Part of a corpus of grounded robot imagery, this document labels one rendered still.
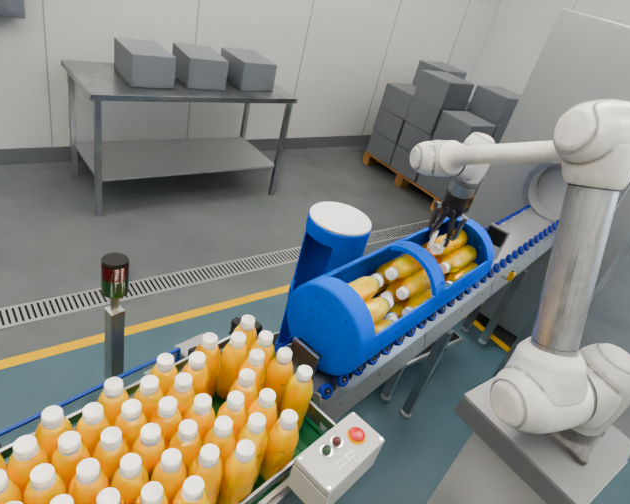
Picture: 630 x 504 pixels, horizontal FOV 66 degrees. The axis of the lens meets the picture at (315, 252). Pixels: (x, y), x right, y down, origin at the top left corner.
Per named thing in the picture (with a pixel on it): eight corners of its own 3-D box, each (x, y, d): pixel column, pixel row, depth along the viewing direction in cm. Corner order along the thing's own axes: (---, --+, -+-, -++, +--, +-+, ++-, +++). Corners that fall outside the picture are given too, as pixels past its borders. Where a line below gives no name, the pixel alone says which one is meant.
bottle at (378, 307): (334, 321, 141) (371, 299, 154) (348, 341, 139) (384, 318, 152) (347, 310, 136) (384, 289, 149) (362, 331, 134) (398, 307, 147)
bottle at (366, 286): (347, 294, 135) (384, 275, 148) (327, 288, 140) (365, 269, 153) (346, 317, 138) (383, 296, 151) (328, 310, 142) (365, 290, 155)
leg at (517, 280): (487, 343, 332) (529, 270, 298) (484, 346, 328) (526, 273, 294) (480, 338, 334) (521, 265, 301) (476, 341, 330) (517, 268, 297)
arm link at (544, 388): (588, 440, 115) (522, 457, 105) (533, 404, 129) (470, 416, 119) (683, 105, 97) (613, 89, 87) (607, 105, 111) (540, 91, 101)
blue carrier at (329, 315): (482, 293, 197) (504, 231, 184) (351, 395, 137) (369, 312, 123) (423, 265, 213) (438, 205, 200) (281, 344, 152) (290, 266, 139)
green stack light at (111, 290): (133, 293, 123) (133, 278, 120) (109, 302, 118) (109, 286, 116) (120, 280, 126) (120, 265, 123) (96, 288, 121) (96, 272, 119)
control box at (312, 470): (373, 465, 116) (386, 438, 111) (318, 519, 102) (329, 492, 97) (342, 436, 121) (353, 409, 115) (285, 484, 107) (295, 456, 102)
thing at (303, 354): (313, 385, 142) (323, 355, 136) (308, 388, 141) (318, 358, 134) (290, 363, 147) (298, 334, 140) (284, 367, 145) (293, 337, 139)
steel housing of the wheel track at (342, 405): (540, 271, 301) (567, 224, 283) (303, 476, 151) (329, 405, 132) (499, 248, 315) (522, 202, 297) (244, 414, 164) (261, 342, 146)
